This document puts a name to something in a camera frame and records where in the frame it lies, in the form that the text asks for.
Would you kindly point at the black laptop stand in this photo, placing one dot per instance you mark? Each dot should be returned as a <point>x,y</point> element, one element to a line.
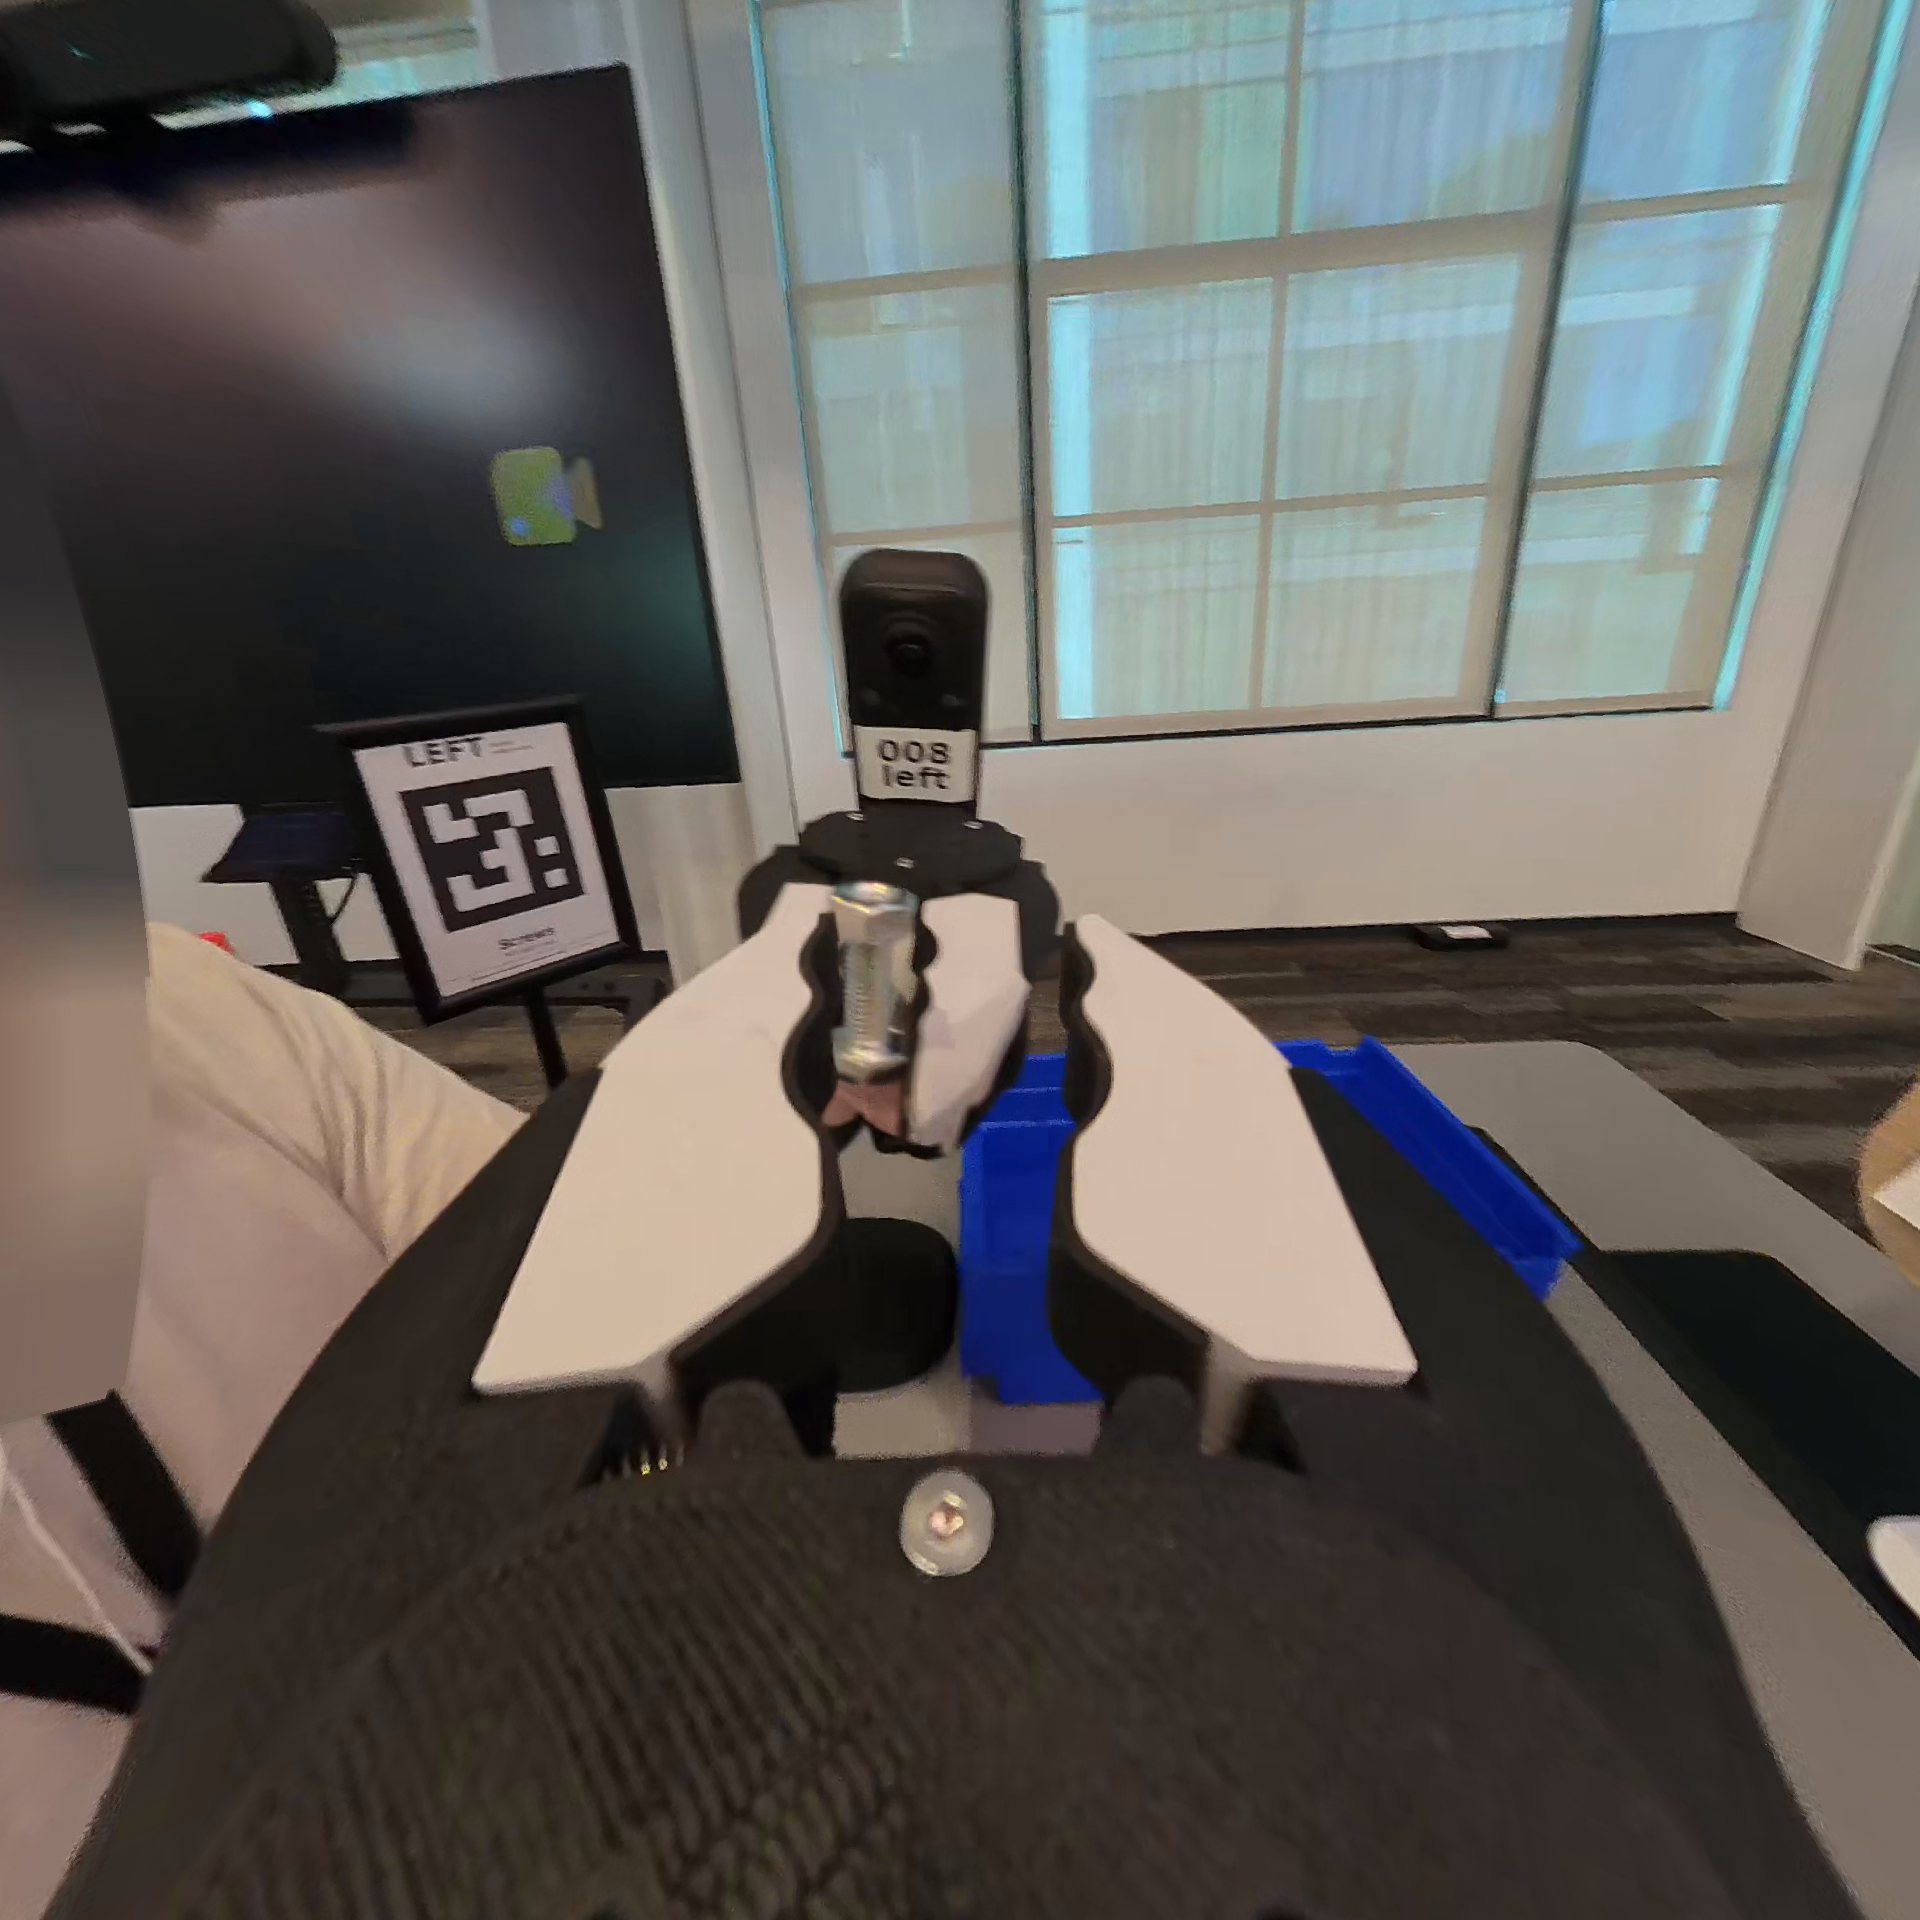
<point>309,930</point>

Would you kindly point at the black conference camera bar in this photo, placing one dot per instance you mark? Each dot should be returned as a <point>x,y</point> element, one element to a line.
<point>166,58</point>

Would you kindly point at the silver hex nut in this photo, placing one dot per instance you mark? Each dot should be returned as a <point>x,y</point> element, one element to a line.
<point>869,912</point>

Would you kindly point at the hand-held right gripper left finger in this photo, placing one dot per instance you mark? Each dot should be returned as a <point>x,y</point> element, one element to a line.
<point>658,1200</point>

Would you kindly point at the black power adapter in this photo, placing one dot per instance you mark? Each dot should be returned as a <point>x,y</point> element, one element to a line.
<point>1459,936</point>

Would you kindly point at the black laptop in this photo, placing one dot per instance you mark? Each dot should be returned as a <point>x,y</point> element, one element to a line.
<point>285,842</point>

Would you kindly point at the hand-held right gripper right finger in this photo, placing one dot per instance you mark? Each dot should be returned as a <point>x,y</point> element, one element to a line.
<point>1229,1200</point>

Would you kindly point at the blue plastic bin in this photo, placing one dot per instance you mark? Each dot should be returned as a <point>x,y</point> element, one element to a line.
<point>1020,1230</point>

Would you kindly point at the black framed marker sign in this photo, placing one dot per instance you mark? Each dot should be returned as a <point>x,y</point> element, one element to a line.
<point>481,853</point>

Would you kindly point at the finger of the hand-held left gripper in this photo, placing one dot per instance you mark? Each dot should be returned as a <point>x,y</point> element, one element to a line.
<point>792,903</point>
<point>967,1035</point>

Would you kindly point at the large grid window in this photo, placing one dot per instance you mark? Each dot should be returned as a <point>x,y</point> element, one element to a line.
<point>1171,373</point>

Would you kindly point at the silver hex bolt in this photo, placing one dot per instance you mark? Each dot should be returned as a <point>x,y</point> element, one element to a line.
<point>869,990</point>

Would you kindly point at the printed poster board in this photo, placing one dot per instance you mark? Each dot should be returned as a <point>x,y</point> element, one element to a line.
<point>1892,1161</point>

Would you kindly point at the black desk mat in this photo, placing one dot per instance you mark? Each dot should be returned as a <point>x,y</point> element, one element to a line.
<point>1770,1349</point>

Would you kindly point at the large dark wall screen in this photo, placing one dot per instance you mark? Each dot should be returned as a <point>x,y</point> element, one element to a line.
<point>374,373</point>

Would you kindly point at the person's left hand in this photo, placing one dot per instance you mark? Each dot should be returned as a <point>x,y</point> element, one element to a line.
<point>859,1102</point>

